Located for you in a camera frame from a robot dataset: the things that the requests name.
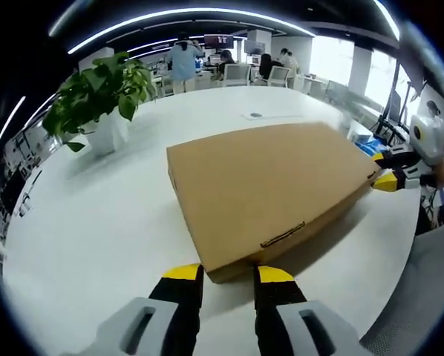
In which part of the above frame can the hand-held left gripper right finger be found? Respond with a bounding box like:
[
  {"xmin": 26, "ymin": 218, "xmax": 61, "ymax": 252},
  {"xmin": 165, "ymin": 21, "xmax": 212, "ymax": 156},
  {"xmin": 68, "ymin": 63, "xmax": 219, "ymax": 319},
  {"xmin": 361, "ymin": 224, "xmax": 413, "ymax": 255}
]
[{"xmin": 252, "ymin": 263, "xmax": 361, "ymax": 356}]

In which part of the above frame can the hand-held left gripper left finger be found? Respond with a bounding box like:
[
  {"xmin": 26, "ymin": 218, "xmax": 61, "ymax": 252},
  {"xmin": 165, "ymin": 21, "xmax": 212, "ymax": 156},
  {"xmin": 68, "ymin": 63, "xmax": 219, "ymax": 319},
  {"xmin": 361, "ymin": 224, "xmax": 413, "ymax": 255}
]
[{"xmin": 94, "ymin": 263, "xmax": 206, "ymax": 356}]

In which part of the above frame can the blue wet wipes soft pack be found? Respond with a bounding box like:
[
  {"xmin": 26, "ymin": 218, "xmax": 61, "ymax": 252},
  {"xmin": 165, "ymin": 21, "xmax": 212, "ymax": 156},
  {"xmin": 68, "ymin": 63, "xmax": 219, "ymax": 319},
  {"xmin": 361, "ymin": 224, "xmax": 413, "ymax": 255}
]
[{"xmin": 356, "ymin": 136, "xmax": 387, "ymax": 156}]

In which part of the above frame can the brown cardboard shoe box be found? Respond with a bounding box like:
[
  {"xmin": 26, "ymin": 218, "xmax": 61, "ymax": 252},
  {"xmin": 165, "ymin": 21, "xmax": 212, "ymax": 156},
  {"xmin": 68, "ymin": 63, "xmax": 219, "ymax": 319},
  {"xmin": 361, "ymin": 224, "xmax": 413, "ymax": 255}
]
[{"xmin": 166, "ymin": 121, "xmax": 382, "ymax": 285}]

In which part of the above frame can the black tripod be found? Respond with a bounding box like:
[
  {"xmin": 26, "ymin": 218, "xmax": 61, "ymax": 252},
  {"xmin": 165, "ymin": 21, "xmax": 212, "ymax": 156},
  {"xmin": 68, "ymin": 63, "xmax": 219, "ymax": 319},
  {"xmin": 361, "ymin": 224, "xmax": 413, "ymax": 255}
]
[{"xmin": 376, "ymin": 59, "xmax": 428, "ymax": 142}]

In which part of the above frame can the grey office chair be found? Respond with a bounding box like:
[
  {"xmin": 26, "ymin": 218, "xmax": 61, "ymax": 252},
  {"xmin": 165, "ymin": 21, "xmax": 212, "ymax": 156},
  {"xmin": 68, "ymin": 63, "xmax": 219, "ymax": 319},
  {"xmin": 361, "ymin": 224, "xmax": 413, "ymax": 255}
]
[{"xmin": 359, "ymin": 222, "xmax": 444, "ymax": 352}]

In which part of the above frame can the white table socket strip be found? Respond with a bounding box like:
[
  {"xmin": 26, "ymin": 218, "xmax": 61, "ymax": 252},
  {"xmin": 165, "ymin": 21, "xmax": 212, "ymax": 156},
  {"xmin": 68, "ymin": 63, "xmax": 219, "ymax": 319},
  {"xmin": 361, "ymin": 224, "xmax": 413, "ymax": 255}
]
[{"xmin": 241, "ymin": 111, "xmax": 305, "ymax": 121}]

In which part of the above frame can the white office chair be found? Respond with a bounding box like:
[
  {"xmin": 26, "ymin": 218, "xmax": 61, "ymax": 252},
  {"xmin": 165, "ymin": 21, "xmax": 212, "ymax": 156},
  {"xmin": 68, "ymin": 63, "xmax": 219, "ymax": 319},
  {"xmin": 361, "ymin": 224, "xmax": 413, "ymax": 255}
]
[
  {"xmin": 267, "ymin": 66, "xmax": 292, "ymax": 88},
  {"xmin": 223, "ymin": 63, "xmax": 253, "ymax": 88}
]

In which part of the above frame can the green potted plant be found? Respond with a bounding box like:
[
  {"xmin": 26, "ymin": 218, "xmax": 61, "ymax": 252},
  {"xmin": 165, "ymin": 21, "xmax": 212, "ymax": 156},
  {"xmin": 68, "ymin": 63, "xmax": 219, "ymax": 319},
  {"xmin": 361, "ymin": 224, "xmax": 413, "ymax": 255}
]
[{"xmin": 42, "ymin": 51, "xmax": 159, "ymax": 157}]

